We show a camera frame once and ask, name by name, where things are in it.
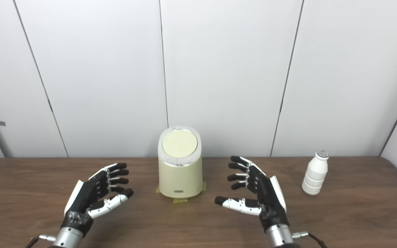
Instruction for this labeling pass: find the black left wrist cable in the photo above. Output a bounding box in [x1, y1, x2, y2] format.
[24, 234, 57, 248]

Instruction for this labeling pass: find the cream-colored lidded bin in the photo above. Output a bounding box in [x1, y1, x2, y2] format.
[157, 126, 203, 199]

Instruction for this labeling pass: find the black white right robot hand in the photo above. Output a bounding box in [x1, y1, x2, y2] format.
[215, 156, 289, 234]

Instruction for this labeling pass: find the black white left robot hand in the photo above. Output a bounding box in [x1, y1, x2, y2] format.
[61, 163, 134, 238]

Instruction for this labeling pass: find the small white plastic bottle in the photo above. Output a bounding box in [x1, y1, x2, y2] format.
[302, 150, 329, 195]

